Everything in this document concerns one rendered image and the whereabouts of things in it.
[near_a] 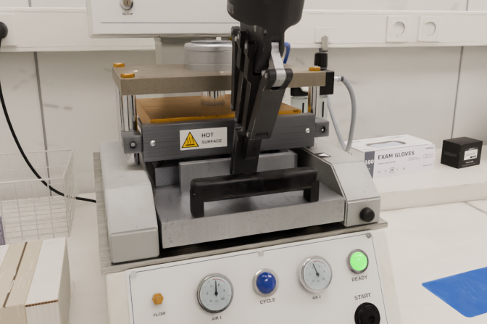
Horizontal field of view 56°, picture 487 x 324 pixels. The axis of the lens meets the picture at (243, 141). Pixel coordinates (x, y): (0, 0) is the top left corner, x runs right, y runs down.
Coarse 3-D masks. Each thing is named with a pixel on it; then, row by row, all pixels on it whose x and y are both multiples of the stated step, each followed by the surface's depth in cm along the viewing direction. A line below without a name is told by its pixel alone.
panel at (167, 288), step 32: (224, 256) 50; (256, 256) 51; (288, 256) 53; (320, 256) 54; (128, 288) 47; (160, 288) 48; (192, 288) 49; (256, 288) 50; (288, 288) 52; (352, 288) 54; (160, 320) 47; (192, 320) 48; (224, 320) 49; (256, 320) 50; (288, 320) 51; (320, 320) 52; (352, 320) 53; (384, 320) 54
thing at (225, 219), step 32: (224, 160) 56; (288, 160) 59; (160, 192) 56; (288, 192) 56; (320, 192) 56; (160, 224) 48; (192, 224) 49; (224, 224) 50; (256, 224) 51; (288, 224) 53; (320, 224) 54
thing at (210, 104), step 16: (176, 96) 73; (192, 96) 73; (208, 96) 65; (224, 96) 66; (144, 112) 61; (160, 112) 60; (176, 112) 60; (192, 112) 60; (208, 112) 60; (224, 112) 60; (288, 112) 62
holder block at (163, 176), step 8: (296, 160) 64; (152, 168) 60; (160, 168) 58; (168, 168) 58; (176, 168) 58; (152, 176) 60; (160, 176) 58; (168, 176) 58; (176, 176) 59; (160, 184) 58; (168, 184) 59
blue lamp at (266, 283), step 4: (264, 272) 51; (268, 272) 51; (260, 276) 50; (264, 276) 50; (268, 276) 50; (272, 276) 51; (260, 280) 50; (264, 280) 50; (268, 280) 50; (272, 280) 50; (260, 284) 50; (264, 284) 50; (268, 284) 50; (272, 284) 50; (260, 288) 50; (264, 288) 50; (268, 288) 50; (272, 288) 50; (264, 292) 50; (268, 292) 50
